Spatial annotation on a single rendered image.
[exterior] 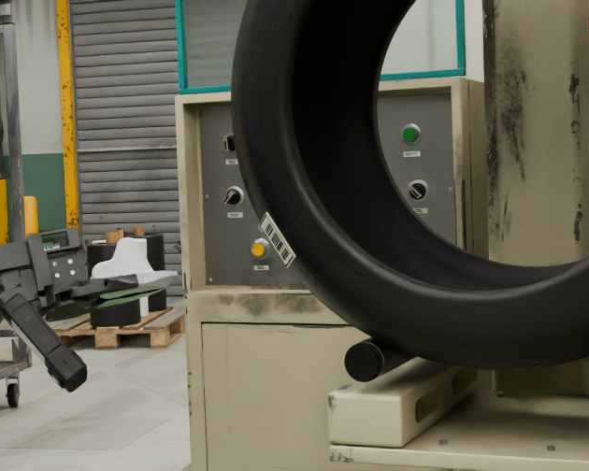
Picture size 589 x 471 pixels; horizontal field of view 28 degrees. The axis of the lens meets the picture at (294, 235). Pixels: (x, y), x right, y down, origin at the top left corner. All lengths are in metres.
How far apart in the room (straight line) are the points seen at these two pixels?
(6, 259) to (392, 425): 0.46
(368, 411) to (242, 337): 0.87
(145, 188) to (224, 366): 9.01
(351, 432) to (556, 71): 0.58
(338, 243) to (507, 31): 0.50
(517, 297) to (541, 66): 0.49
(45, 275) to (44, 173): 10.29
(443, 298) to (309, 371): 0.91
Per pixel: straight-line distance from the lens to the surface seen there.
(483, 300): 1.22
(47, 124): 11.51
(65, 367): 1.23
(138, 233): 8.73
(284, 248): 1.31
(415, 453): 1.32
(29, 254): 1.26
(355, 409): 1.33
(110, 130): 11.30
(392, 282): 1.25
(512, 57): 1.64
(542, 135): 1.62
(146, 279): 1.25
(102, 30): 11.39
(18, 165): 6.06
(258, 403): 2.18
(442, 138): 2.06
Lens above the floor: 1.11
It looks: 3 degrees down
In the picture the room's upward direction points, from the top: 2 degrees counter-clockwise
